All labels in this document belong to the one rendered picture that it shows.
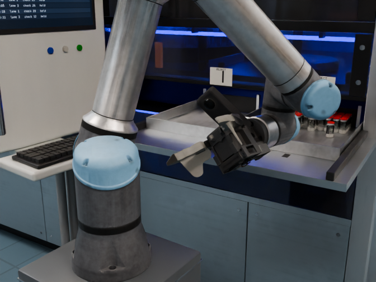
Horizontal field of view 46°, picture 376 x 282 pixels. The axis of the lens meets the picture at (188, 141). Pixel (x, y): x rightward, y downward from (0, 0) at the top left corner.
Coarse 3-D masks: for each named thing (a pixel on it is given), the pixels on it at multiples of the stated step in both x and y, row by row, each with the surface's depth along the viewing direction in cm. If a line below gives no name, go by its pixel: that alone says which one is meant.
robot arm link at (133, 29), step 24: (120, 0) 84; (144, 0) 82; (168, 0) 86; (120, 24) 84; (144, 24) 84; (120, 48) 84; (144, 48) 86; (120, 72) 85; (144, 72) 89; (96, 96) 89; (120, 96) 87; (96, 120) 87; (120, 120) 88
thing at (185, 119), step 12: (180, 108) 157; (192, 108) 164; (156, 120) 139; (168, 120) 150; (180, 120) 150; (192, 120) 150; (204, 120) 150; (180, 132) 135; (192, 132) 133; (204, 132) 131
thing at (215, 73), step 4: (212, 68) 153; (216, 68) 152; (220, 68) 152; (224, 68) 151; (228, 68) 150; (212, 72) 154; (216, 72) 153; (220, 72) 152; (224, 72) 151; (228, 72) 150; (212, 76) 154; (216, 76) 153; (220, 76) 152; (224, 76) 152; (228, 76) 151; (212, 80) 154; (216, 80) 154; (220, 80) 153; (224, 80) 152; (228, 80) 151; (216, 84) 154; (220, 84) 153; (224, 84) 152; (228, 84) 152
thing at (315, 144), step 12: (300, 132) 137; (312, 132) 137; (324, 132) 137; (348, 132) 137; (288, 144) 118; (300, 144) 116; (312, 144) 115; (324, 144) 125; (336, 144) 125; (348, 144) 119; (312, 156) 115; (324, 156) 114; (336, 156) 112
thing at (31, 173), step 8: (40, 144) 152; (0, 160) 136; (8, 160) 135; (72, 160) 136; (8, 168) 133; (16, 168) 130; (24, 168) 129; (32, 168) 128; (48, 168) 129; (56, 168) 131; (64, 168) 133; (72, 168) 136; (24, 176) 128; (32, 176) 126; (40, 176) 127; (48, 176) 129
